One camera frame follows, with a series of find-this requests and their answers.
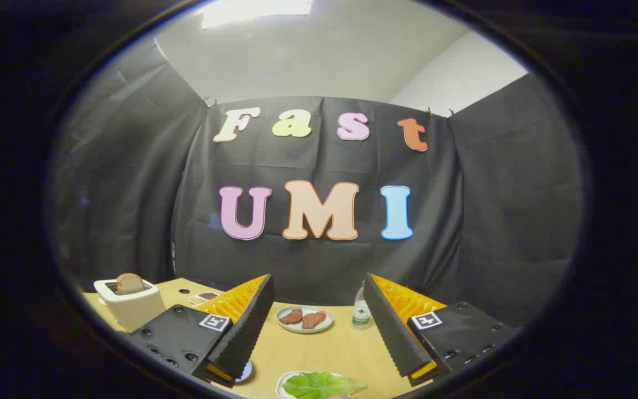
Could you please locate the white plate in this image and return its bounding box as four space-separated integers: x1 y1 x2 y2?
275 371 364 399

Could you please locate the white toaster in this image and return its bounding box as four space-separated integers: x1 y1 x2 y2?
94 277 166 333

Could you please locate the black backdrop cloth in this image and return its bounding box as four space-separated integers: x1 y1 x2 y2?
48 39 585 328

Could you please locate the green lettuce leaf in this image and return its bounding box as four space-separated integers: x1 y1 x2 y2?
282 372 368 399

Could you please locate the clear plastic water bottle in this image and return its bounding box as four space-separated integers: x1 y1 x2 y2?
352 280 372 328

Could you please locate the pale green plate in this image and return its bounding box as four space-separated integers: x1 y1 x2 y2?
276 306 334 334

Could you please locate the ceiling light panel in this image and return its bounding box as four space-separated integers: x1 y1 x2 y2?
202 0 315 29

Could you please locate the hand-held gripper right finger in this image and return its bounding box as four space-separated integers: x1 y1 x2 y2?
363 273 522 387

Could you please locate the white divided seasoning tray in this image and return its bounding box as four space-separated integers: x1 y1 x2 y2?
189 290 221 307

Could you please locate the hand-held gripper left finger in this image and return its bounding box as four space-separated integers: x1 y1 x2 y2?
117 273 275 388

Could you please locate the bread slice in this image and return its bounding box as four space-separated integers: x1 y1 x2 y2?
116 273 145 295

